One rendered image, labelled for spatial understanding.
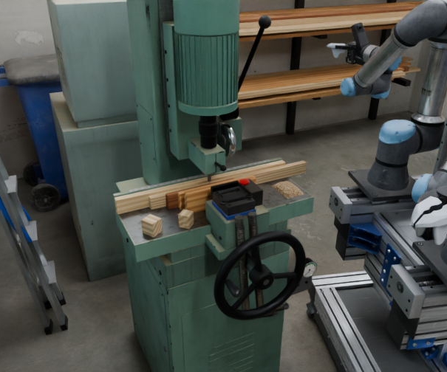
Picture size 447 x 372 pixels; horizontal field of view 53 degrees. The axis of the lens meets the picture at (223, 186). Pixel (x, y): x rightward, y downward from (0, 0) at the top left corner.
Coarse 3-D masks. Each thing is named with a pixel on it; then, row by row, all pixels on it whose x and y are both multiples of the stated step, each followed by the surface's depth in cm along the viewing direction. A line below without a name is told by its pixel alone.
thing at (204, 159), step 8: (192, 144) 141; (192, 152) 142; (200, 152) 136; (208, 152) 135; (216, 152) 135; (224, 152) 136; (192, 160) 144; (200, 160) 138; (208, 160) 135; (216, 160) 136; (224, 160) 137; (200, 168) 139; (208, 168) 136; (216, 168) 137
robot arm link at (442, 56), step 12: (444, 0) 143; (444, 36) 147; (432, 48) 153; (444, 48) 150; (432, 60) 154; (444, 60) 152; (432, 72) 155; (444, 72) 153; (432, 84) 156; (444, 84) 156; (420, 96) 162; (432, 96) 158; (444, 96) 158; (420, 108) 163; (432, 108) 160; (420, 120) 162; (432, 120) 161; (444, 120) 162; (432, 132) 162; (432, 144) 165
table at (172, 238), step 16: (272, 192) 148; (304, 192) 148; (144, 208) 139; (160, 208) 139; (176, 208) 139; (272, 208) 139; (288, 208) 142; (304, 208) 145; (128, 224) 131; (176, 224) 131; (208, 224) 131; (128, 240) 129; (144, 240) 124; (160, 240) 125; (176, 240) 127; (192, 240) 130; (208, 240) 129; (144, 256) 125; (224, 256) 125
